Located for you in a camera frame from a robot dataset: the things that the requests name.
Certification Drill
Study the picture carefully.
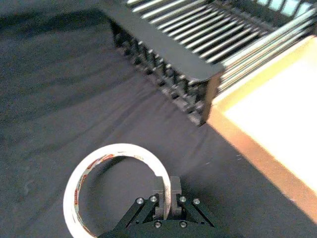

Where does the shallow brown cardboard tray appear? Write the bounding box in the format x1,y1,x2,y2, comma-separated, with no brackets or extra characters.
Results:
207,35,317,219

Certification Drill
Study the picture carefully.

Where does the white tape roll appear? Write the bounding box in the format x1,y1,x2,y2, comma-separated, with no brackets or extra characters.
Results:
62,143,172,238

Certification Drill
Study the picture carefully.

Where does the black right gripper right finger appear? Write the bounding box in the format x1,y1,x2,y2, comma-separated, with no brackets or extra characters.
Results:
170,175,215,228

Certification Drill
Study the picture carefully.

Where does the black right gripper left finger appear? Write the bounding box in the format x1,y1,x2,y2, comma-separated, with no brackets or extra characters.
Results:
114,175,166,229

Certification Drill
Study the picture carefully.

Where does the black rack with steel bars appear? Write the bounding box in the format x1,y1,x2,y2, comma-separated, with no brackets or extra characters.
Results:
105,0,317,127

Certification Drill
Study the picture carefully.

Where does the black table cloth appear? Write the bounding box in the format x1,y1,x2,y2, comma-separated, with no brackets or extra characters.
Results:
0,7,317,238

